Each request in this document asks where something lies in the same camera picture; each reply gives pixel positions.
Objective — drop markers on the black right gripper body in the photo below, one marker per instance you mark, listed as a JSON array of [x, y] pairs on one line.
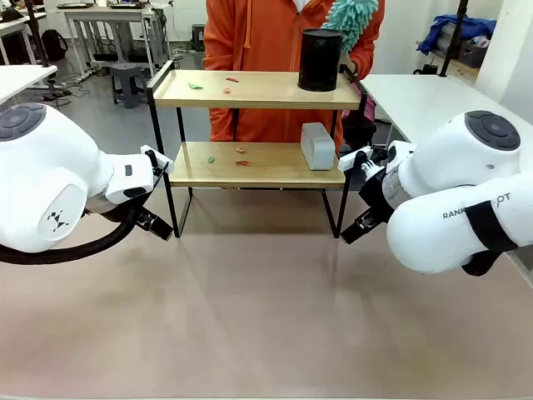
[[375, 196]]

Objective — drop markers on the white digital alarm clock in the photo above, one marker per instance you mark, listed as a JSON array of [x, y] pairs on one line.
[[318, 154]]

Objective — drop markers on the black mesh pen holder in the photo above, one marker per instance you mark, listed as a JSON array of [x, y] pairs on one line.
[[318, 58]]

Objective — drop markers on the teal chenille duster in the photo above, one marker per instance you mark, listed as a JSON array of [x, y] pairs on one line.
[[354, 16]]

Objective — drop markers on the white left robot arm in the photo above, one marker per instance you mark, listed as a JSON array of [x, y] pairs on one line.
[[41, 166]]

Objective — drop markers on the person's right forearm orange sleeve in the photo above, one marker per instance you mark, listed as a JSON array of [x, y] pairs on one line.
[[216, 50]]

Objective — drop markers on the person's left forearm orange sleeve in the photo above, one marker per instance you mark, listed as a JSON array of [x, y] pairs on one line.
[[370, 46]]

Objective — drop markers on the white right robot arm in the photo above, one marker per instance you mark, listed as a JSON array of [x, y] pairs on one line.
[[458, 166]]

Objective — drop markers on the person's left hand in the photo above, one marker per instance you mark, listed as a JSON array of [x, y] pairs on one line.
[[350, 63]]

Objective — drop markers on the large white side table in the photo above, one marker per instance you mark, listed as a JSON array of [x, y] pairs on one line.
[[416, 100]]

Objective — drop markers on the grey plastic stool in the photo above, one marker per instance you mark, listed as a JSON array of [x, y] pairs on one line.
[[128, 81]]

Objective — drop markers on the grey storage crate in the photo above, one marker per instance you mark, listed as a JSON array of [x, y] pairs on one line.
[[474, 52]]

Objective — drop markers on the black tripod pole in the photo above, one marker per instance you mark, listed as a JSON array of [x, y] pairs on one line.
[[453, 37]]

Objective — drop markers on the blue cloth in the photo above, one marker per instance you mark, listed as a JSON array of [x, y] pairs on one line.
[[454, 29]]

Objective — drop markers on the person in orange jacket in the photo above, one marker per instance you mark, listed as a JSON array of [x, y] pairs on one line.
[[258, 33]]

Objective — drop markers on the small white side table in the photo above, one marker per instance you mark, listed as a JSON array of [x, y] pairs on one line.
[[21, 77]]

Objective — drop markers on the black backpack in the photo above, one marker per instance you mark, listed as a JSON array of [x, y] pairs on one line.
[[54, 43]]

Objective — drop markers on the white desk grey legs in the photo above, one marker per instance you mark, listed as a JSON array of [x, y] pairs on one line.
[[108, 16]]

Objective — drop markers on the black stand pole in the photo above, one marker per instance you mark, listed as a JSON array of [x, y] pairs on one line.
[[38, 33]]

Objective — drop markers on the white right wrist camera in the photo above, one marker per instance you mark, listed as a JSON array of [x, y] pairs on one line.
[[347, 161]]

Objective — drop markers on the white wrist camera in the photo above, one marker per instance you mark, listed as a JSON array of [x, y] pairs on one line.
[[166, 163], [347, 161]]

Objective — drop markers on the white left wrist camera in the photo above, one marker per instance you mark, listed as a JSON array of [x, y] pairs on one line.
[[166, 163]]

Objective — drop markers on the two-tier wooden black-frame shelf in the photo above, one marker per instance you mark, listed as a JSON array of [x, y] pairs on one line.
[[250, 171]]

